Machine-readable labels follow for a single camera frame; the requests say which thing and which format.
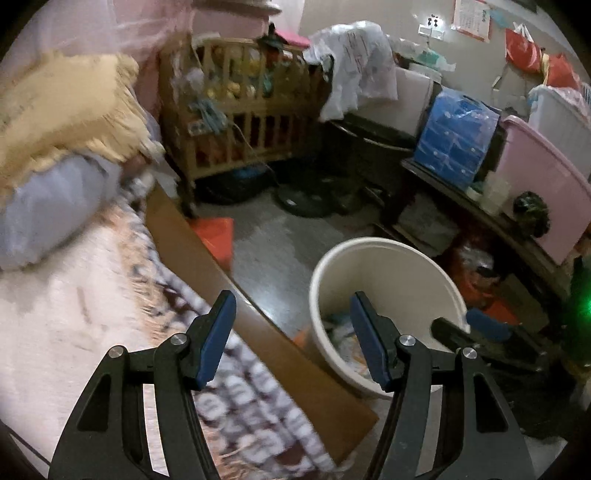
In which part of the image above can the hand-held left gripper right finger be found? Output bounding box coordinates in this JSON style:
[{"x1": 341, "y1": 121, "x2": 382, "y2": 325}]
[{"x1": 349, "y1": 291, "x2": 536, "y2": 480}]

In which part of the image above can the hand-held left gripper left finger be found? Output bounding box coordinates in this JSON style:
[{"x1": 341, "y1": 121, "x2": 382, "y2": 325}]
[{"x1": 47, "y1": 290, "x2": 238, "y2": 480}]

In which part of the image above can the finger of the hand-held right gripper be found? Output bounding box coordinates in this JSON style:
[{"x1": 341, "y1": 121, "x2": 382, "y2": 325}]
[
  {"x1": 431, "y1": 318, "x2": 550, "y2": 372},
  {"x1": 465, "y1": 308, "x2": 559, "y2": 358}
]

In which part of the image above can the white plastic bucket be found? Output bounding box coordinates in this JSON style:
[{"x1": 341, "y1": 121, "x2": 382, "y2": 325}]
[{"x1": 308, "y1": 236, "x2": 468, "y2": 400}]

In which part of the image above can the red plastic packaging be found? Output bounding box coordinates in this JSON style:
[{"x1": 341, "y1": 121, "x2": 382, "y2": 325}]
[{"x1": 455, "y1": 244, "x2": 518, "y2": 324}]

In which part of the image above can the red paper sheet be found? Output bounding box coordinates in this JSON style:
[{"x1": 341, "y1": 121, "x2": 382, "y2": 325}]
[{"x1": 189, "y1": 218, "x2": 235, "y2": 268}]

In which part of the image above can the dark crumpled bag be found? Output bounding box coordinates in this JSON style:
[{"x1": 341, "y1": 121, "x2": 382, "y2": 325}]
[{"x1": 515, "y1": 191, "x2": 550, "y2": 238}]

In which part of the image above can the clear plastic jar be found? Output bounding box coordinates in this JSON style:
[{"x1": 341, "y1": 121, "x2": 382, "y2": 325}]
[{"x1": 480, "y1": 178, "x2": 511, "y2": 215}]

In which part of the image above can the dark wooden table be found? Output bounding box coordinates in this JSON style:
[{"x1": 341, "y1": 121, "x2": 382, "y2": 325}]
[{"x1": 399, "y1": 157, "x2": 583, "y2": 301}]

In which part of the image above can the pink plastic bin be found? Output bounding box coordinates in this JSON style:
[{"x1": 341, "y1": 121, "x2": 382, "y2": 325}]
[{"x1": 496, "y1": 115, "x2": 591, "y2": 266}]

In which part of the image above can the blue drawer unit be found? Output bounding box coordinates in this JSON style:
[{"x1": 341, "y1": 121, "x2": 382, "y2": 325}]
[{"x1": 413, "y1": 88, "x2": 502, "y2": 188}]

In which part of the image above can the wooden crib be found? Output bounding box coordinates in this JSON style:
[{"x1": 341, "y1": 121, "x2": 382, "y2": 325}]
[{"x1": 158, "y1": 37, "x2": 331, "y2": 217}]

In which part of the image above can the grey blanket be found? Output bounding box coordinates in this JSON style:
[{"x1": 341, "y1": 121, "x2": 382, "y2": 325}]
[{"x1": 0, "y1": 148, "x2": 125, "y2": 273}]

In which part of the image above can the white storage box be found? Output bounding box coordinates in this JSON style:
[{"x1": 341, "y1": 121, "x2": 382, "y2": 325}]
[{"x1": 526, "y1": 83, "x2": 591, "y2": 155}]

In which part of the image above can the red bag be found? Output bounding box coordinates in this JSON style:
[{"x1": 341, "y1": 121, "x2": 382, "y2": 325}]
[
  {"x1": 542, "y1": 53, "x2": 580, "y2": 90},
  {"x1": 505, "y1": 25, "x2": 543, "y2": 75}
]

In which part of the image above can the teal white package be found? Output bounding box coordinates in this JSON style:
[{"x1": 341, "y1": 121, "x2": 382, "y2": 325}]
[{"x1": 409, "y1": 46, "x2": 455, "y2": 72}]

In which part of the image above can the white printed plastic bag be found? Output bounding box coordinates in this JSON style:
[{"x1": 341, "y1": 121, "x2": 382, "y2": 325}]
[{"x1": 305, "y1": 21, "x2": 399, "y2": 121}]

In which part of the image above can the yellow fringed blanket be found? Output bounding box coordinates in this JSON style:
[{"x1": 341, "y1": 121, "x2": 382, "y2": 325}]
[{"x1": 0, "y1": 51, "x2": 160, "y2": 195}]

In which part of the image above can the pink cloth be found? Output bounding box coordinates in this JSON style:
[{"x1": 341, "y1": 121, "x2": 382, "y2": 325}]
[{"x1": 270, "y1": 28, "x2": 311, "y2": 51}]

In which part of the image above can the pink mosquito net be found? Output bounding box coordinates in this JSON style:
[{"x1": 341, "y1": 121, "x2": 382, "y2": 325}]
[{"x1": 28, "y1": 0, "x2": 195, "y2": 65}]

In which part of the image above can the wooden bed frame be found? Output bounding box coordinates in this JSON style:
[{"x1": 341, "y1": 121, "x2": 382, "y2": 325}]
[{"x1": 145, "y1": 187, "x2": 379, "y2": 462}]

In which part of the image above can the wall calendar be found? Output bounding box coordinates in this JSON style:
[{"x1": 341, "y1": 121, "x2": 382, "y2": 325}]
[{"x1": 451, "y1": 0, "x2": 492, "y2": 43}]

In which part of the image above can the white wall socket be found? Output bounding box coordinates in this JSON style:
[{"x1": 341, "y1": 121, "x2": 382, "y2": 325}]
[{"x1": 418, "y1": 14, "x2": 446, "y2": 40}]

